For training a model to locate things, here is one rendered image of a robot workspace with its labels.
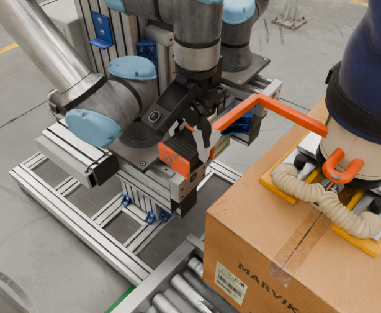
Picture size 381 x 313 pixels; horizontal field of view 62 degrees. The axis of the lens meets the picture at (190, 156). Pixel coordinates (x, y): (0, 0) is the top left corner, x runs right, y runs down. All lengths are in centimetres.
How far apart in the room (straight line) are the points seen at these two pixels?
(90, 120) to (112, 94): 8
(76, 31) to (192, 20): 75
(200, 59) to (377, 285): 54
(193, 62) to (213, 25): 6
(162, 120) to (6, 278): 166
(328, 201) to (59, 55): 62
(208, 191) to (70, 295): 91
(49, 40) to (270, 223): 60
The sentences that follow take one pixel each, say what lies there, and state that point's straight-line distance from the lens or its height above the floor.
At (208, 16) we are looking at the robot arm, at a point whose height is 149.
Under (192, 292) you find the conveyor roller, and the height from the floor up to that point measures 55.
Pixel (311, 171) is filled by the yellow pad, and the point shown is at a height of 110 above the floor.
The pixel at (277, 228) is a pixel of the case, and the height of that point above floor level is 107.
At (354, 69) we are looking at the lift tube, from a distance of 63.
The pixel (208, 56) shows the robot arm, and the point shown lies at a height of 143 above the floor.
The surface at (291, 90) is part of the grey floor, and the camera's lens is 304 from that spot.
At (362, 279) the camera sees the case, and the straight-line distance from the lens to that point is 74.
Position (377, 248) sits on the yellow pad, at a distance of 77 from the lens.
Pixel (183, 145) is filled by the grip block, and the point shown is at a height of 122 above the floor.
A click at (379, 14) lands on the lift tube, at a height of 148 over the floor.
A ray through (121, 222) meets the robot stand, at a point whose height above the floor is 21.
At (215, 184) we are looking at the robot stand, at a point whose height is 21.
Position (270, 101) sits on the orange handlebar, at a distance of 81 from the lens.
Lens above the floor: 169
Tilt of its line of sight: 47 degrees down
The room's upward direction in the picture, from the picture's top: straight up
